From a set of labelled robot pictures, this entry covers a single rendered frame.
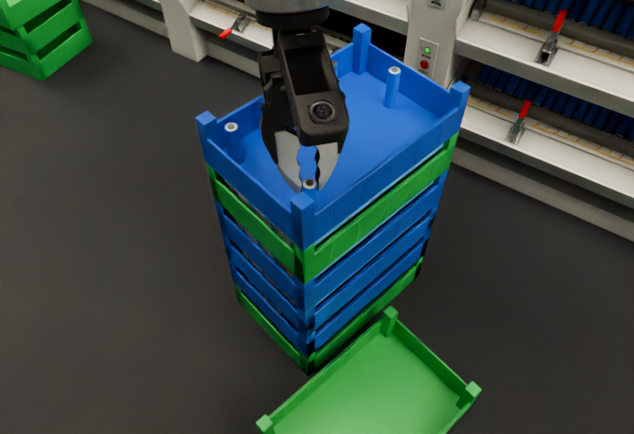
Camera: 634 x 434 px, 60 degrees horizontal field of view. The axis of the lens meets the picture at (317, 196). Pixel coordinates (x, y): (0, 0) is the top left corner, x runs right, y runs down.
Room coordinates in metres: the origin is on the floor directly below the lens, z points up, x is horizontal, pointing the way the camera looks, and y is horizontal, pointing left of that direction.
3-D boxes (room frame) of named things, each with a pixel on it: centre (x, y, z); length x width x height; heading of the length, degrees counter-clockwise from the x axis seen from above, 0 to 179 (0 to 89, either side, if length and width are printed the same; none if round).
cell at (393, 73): (0.61, -0.11, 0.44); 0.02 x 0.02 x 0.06
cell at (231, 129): (0.50, 0.11, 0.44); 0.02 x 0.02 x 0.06
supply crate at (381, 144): (0.53, -0.03, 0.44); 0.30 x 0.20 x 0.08; 133
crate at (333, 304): (0.53, -0.03, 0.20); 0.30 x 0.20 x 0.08; 133
